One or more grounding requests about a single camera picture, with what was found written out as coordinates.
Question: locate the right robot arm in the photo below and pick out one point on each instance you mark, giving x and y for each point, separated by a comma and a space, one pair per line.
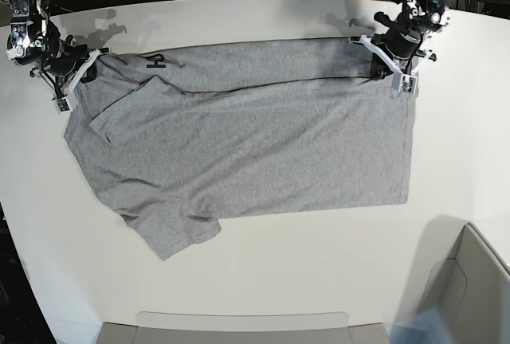
35, 40

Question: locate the blue blurred object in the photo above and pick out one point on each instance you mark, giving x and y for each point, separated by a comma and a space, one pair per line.
418, 324

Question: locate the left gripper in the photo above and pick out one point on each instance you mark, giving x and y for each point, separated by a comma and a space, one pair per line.
402, 40

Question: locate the grey box at right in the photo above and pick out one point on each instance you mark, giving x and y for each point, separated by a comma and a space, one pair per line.
466, 299

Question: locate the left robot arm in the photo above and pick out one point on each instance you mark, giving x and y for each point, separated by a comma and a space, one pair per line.
438, 7

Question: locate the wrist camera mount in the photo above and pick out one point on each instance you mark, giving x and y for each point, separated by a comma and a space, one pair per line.
69, 100
404, 78

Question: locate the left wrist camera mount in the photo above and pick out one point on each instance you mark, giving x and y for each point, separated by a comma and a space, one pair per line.
404, 78

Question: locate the grey T-shirt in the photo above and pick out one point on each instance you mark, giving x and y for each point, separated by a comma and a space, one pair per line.
176, 140

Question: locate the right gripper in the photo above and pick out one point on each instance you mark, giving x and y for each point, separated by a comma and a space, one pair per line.
59, 61

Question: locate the grey tray at bottom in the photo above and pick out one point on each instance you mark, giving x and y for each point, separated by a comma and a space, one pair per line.
156, 327

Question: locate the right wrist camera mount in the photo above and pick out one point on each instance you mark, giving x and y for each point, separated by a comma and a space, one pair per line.
69, 100

